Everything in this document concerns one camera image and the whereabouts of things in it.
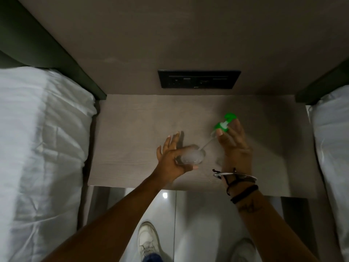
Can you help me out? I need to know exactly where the person's left hand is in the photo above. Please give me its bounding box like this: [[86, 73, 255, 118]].
[[156, 131, 200, 188]]

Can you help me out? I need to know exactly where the person's right hand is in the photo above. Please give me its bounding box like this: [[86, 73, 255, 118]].
[[216, 118, 253, 175]]

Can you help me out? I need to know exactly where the clear plastic bottle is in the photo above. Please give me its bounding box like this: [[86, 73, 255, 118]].
[[175, 148, 206, 166]]

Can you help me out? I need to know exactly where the green pump dispenser head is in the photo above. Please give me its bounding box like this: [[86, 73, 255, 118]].
[[197, 113, 237, 152]]

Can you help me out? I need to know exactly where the person's left forearm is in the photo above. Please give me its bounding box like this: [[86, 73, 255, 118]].
[[41, 173, 167, 262]]

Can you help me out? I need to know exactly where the person's right forearm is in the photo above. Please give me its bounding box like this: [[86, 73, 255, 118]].
[[225, 172, 320, 262]]

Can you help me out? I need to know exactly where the light wooden nightstand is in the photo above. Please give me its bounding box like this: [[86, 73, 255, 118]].
[[83, 94, 319, 232]]

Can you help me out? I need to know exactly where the silver bangle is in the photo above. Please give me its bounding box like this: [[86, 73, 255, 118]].
[[213, 171, 257, 181]]

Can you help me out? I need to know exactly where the white left shoe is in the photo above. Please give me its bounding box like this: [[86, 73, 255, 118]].
[[137, 221, 162, 260]]

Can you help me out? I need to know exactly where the white shoe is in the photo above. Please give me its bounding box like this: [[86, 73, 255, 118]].
[[137, 221, 162, 260], [230, 238, 257, 262]]

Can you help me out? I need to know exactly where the white right shoe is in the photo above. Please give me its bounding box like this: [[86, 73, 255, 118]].
[[230, 238, 257, 262]]

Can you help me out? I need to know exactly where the dark green headboard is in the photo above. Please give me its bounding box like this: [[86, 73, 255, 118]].
[[0, 0, 107, 101], [296, 59, 349, 106]]

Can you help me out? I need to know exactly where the white bed mattress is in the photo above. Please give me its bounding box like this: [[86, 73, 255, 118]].
[[308, 85, 349, 262], [0, 66, 98, 262]]

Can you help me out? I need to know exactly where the black thread bracelet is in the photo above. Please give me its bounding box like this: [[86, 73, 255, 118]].
[[212, 168, 247, 196]]

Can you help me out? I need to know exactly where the black wall socket panel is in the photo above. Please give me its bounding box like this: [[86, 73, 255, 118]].
[[158, 70, 241, 89]]

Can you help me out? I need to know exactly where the black cord bracelet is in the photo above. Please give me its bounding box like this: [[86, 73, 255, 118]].
[[230, 184, 259, 205]]

